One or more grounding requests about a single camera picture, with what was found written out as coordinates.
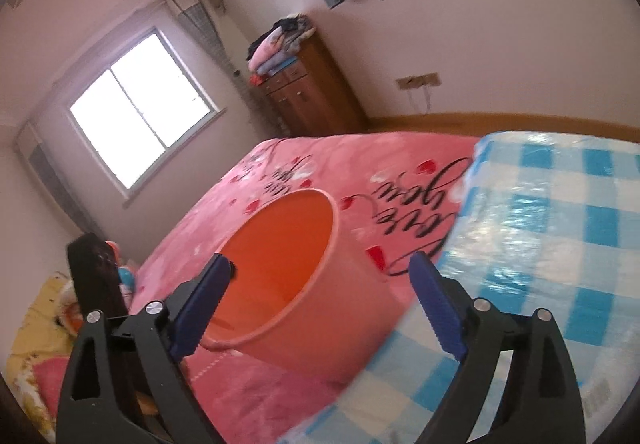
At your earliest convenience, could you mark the yellow printed blanket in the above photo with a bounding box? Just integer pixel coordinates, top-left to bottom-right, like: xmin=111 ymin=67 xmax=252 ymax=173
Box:
xmin=5 ymin=274 xmax=83 ymax=441

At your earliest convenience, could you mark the colourful toy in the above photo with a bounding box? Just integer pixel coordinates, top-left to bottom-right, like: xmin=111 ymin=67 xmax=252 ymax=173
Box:
xmin=106 ymin=241 xmax=137 ymax=306

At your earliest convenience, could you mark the wall socket strip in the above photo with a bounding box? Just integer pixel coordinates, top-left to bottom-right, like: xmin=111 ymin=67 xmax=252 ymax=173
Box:
xmin=396 ymin=72 xmax=442 ymax=90

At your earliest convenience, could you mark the orange plastic bucket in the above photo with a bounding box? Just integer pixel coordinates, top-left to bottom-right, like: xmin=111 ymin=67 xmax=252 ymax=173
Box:
xmin=200 ymin=189 xmax=419 ymax=385

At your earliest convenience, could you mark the grey checkered curtain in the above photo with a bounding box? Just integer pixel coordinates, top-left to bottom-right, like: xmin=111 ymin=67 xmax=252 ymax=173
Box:
xmin=165 ymin=0 xmax=292 ymax=136

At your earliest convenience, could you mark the dark wooden chair back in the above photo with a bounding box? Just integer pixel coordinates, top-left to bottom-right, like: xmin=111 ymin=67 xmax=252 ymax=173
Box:
xmin=67 ymin=233 xmax=151 ymax=425

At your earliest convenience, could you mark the brown wooden cabinet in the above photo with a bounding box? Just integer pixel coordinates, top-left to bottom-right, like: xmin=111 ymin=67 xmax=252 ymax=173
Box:
xmin=260 ymin=32 xmax=369 ymax=138

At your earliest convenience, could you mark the white wall cable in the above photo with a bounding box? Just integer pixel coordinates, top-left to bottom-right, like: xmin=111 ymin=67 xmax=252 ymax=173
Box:
xmin=407 ymin=87 xmax=437 ymax=116

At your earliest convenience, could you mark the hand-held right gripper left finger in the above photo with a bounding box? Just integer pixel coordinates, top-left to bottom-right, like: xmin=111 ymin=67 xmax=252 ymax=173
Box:
xmin=56 ymin=253 xmax=236 ymax=444

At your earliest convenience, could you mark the pile of folded clothes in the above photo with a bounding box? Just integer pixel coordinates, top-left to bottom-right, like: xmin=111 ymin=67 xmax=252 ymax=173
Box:
xmin=246 ymin=13 xmax=316 ymax=86

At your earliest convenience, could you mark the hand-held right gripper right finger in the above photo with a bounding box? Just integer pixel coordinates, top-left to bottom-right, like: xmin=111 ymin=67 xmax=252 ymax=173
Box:
xmin=408 ymin=251 xmax=587 ymax=444

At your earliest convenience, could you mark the pink printed blanket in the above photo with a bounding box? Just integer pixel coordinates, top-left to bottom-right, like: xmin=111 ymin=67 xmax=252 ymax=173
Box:
xmin=127 ymin=134 xmax=483 ymax=444

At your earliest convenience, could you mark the bright window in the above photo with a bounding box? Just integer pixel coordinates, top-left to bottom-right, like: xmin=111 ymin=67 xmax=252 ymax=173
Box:
xmin=67 ymin=27 xmax=227 ymax=193

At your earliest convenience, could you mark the grey radiator cover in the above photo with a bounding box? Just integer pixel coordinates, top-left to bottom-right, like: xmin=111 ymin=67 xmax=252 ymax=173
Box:
xmin=15 ymin=124 xmax=97 ymax=231

